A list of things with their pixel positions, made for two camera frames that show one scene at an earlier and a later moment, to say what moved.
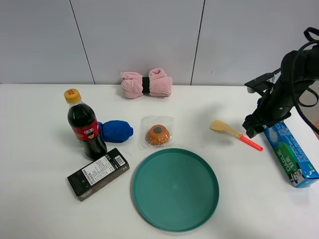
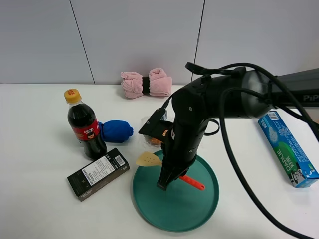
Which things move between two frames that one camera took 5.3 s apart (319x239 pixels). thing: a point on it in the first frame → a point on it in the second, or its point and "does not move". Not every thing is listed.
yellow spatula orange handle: (222, 126) → (149, 159)
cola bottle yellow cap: (83, 123) does not move
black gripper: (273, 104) → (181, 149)
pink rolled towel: (157, 83) does not move
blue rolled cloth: (115, 131) does not move
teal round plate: (175, 190) does not move
